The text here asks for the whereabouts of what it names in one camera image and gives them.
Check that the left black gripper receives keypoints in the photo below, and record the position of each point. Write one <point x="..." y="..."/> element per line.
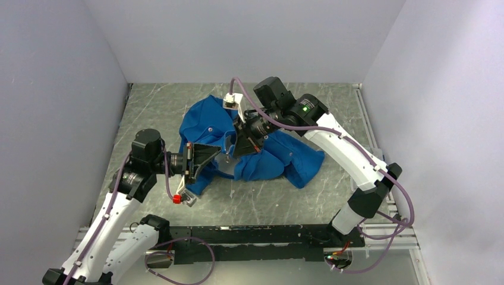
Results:
<point x="196" y="154"/>

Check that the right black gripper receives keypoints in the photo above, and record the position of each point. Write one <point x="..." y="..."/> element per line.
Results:
<point x="244" y="146"/>

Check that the blue zip jacket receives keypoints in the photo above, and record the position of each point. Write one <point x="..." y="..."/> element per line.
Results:
<point x="207" y="122"/>

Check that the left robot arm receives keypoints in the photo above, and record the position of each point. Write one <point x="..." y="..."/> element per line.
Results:
<point x="96" y="260"/>

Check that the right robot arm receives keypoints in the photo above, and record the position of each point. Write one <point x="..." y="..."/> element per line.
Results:
<point x="310" y="118"/>

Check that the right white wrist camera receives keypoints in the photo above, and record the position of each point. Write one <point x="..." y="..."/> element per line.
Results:
<point x="233" y="101"/>

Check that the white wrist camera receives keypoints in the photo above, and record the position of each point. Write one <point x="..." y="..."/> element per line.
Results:
<point x="182" y="195"/>
<point x="233" y="101"/>

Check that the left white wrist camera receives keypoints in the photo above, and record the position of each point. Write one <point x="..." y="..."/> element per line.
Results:
<point x="182" y="195"/>

